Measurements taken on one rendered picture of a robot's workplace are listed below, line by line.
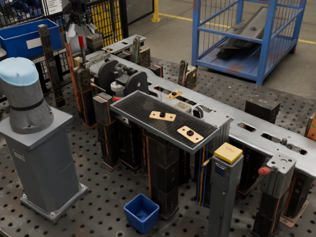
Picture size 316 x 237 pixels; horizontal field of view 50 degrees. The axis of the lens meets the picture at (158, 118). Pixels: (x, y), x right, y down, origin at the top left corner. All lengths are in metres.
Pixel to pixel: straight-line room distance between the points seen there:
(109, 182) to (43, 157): 0.40
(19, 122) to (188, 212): 0.74
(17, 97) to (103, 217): 0.59
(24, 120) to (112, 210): 0.52
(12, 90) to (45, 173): 0.33
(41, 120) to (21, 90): 0.13
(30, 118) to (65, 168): 0.27
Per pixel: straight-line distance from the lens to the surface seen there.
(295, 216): 1.48
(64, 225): 1.45
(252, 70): 3.66
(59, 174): 1.38
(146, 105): 1.19
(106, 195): 1.51
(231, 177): 1.01
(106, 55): 1.80
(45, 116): 1.25
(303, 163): 1.27
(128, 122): 1.45
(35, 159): 1.28
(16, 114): 1.24
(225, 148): 1.01
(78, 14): 1.58
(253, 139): 1.32
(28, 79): 1.17
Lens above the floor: 1.81
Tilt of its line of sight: 35 degrees down
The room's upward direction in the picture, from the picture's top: 2 degrees counter-clockwise
